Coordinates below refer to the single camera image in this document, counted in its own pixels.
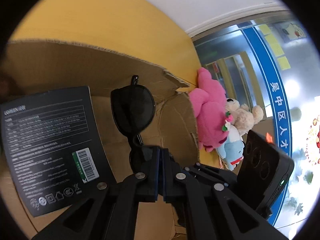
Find beige teddy bear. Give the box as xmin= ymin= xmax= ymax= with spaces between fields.
xmin=226 ymin=98 xmax=264 ymax=137

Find black sunglasses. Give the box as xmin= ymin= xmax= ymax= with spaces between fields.
xmin=111 ymin=75 xmax=156 ymax=173

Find black product box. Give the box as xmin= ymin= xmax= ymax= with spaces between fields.
xmin=1 ymin=86 xmax=116 ymax=217

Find light blue plush toy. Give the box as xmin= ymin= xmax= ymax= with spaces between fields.
xmin=216 ymin=125 xmax=245 ymax=171

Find brown cardboard box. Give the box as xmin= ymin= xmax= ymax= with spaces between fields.
xmin=1 ymin=40 xmax=199 ymax=239

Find black camera box right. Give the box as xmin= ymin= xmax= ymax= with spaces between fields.
xmin=237 ymin=130 xmax=295 ymax=219

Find pink plush toy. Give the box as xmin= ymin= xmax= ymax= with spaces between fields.
xmin=188 ymin=67 xmax=233 ymax=152

